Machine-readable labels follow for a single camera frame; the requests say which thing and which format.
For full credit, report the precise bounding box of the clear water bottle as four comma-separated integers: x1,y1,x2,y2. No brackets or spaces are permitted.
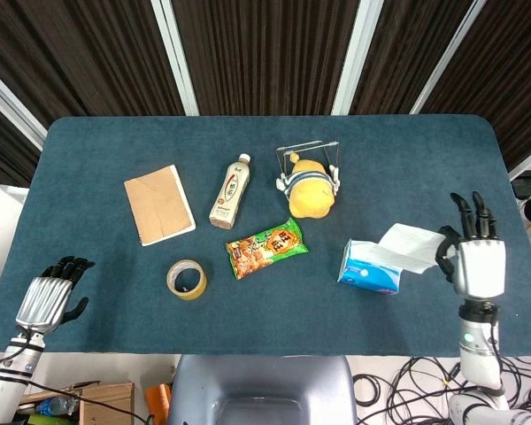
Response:
37,394,79,417

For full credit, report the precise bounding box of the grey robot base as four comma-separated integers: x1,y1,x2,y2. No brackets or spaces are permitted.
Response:
166,353,358,425

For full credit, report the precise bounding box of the brown kraft notebook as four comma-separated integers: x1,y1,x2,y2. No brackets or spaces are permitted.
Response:
123,164,196,247

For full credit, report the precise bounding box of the metal wire clip rack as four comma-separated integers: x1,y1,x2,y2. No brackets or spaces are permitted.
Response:
275,140,342,194

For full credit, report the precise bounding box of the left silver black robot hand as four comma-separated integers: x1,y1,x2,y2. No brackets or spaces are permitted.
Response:
15,255,96,334

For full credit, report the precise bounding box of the blue felt table cover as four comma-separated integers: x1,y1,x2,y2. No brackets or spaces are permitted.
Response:
0,114,531,358

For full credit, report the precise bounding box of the yellowish packing tape roll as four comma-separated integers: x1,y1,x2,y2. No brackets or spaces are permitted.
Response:
165,259,208,301

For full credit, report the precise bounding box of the green snack bag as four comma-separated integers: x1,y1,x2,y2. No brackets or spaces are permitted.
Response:
224,216,310,281

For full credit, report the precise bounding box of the yellow plush toy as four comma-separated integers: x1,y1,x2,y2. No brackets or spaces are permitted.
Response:
286,152,338,220

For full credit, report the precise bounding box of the black cable bundle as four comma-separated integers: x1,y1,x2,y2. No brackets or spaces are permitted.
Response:
327,353,531,425

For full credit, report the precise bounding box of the orange foam piece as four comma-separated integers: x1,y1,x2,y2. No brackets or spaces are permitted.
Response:
144,383,173,421

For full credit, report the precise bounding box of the milk tea plastic bottle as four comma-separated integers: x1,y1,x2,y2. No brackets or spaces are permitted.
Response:
208,152,252,230

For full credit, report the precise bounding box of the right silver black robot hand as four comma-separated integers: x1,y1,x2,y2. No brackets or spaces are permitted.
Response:
435,191,507,302

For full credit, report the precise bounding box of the white tissue sheet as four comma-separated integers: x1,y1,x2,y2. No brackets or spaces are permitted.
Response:
358,222,447,274

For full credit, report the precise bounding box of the cardboard box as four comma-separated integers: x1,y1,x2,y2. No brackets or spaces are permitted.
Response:
78,382,136,425

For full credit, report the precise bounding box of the white window frame post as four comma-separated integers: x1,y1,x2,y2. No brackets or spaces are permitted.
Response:
409,0,488,115
331,0,384,116
150,0,200,117
0,59,48,151

